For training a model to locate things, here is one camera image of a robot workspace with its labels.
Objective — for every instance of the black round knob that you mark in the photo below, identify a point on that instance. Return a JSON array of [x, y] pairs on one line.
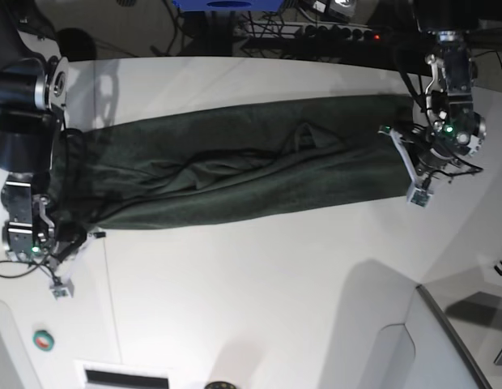
[[220, 385]]

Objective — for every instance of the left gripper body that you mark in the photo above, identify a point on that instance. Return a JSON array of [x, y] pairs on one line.
[[426, 153]]

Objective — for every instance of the grey power strip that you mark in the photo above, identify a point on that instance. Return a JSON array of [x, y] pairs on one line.
[[276, 29]]

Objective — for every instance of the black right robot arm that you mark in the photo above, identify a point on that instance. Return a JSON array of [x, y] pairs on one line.
[[33, 87]]

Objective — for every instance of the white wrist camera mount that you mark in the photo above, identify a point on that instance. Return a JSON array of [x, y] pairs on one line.
[[62, 286], [419, 192]]

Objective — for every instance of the dark green t-shirt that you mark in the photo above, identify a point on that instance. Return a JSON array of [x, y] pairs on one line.
[[233, 163]]

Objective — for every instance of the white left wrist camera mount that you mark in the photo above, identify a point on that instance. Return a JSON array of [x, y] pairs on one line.
[[419, 192]]

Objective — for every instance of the blue plastic bin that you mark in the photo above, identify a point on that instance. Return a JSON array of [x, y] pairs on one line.
[[228, 5]]

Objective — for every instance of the green red round button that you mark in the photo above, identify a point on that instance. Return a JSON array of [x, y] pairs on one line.
[[43, 340]]

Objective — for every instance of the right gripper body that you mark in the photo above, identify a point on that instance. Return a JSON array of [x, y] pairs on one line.
[[53, 250]]

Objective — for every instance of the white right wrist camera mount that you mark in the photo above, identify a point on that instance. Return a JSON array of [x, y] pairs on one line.
[[62, 286]]

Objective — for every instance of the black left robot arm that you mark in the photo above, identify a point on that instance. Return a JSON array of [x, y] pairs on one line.
[[434, 46]]

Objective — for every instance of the black white label plate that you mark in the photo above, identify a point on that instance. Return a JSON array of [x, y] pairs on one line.
[[94, 374]]

